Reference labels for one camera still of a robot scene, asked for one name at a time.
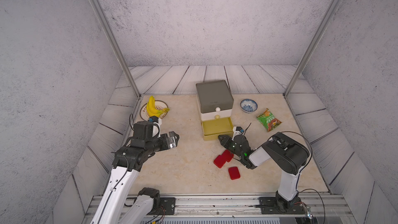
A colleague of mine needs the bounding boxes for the green snack bag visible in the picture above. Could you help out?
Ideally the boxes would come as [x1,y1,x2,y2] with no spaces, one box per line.
[257,108,282,132]

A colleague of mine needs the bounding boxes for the yellow banana bunch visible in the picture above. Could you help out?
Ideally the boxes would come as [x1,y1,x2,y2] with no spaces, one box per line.
[147,96,170,117]

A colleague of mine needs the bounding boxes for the grey top drawer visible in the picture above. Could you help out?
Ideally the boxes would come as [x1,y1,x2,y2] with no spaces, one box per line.
[196,80,234,114]

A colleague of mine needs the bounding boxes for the three-drawer storage cabinet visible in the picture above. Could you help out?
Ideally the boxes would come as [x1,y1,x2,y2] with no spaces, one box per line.
[196,80,234,141]

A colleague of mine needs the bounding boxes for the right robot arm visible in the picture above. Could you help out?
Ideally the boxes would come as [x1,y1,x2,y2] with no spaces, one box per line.
[218,131,312,213]

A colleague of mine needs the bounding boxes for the right metal frame post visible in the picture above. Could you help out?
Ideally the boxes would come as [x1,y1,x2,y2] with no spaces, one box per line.
[283,0,342,99]

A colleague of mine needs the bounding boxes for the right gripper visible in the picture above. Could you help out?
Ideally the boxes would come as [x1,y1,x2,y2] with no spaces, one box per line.
[217,134,243,159]

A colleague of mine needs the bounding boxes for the white drawer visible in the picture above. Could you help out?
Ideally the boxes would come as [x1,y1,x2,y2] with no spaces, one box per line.
[200,109,232,121]

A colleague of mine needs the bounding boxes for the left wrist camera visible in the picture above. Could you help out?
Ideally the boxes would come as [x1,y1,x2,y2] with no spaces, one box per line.
[148,116,162,138]

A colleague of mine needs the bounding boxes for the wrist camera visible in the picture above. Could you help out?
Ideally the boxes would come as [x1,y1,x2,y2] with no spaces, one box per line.
[232,126,245,139]
[148,116,162,138]

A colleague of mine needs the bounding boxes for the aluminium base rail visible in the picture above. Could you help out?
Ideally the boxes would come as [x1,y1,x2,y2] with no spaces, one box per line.
[83,193,355,224]

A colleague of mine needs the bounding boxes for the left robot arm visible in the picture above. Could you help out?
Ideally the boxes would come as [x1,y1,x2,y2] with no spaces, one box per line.
[91,120,179,224]

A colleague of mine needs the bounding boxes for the red brooch box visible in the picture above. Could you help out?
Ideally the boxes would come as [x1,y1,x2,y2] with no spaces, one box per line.
[228,167,240,180]
[213,155,227,168]
[221,150,234,162]

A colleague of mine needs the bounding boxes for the left metal frame post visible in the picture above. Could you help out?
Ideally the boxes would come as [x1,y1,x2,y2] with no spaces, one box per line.
[89,0,141,98]

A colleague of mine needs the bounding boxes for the cream round plate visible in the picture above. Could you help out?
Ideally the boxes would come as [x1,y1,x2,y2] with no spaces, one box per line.
[140,100,168,120]

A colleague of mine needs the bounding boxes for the metal frame post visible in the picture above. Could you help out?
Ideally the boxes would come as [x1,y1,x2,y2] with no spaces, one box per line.
[89,0,141,98]
[283,0,342,99]

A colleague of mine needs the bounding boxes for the blue white porcelain bowl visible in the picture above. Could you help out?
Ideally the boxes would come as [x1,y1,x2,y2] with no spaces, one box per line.
[240,99,258,113]

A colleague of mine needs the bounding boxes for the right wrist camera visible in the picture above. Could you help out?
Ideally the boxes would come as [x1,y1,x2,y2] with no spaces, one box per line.
[232,126,245,139]

